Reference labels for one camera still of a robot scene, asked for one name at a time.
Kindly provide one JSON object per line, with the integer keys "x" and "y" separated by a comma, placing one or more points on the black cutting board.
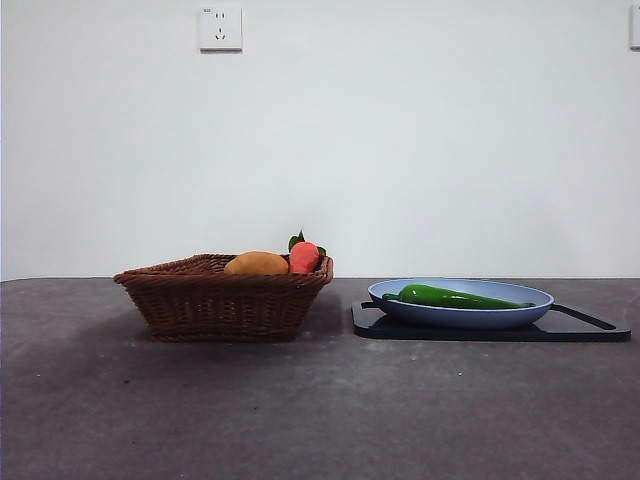
{"x": 450, "y": 335}

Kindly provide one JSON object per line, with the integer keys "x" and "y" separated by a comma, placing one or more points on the green pepper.
{"x": 435, "y": 296}

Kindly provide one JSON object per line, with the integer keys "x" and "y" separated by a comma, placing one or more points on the white wall plate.
{"x": 635, "y": 27}

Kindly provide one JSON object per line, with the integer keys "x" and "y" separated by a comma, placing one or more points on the blue round plate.
{"x": 465, "y": 317}

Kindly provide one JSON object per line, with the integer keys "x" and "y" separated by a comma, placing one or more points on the orange carrot with green leaves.
{"x": 303, "y": 257}

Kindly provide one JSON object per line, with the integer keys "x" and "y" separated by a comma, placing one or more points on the white wall socket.
{"x": 221, "y": 30}

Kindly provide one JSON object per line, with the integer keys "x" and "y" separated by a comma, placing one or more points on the brown wicker basket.
{"x": 215, "y": 305}

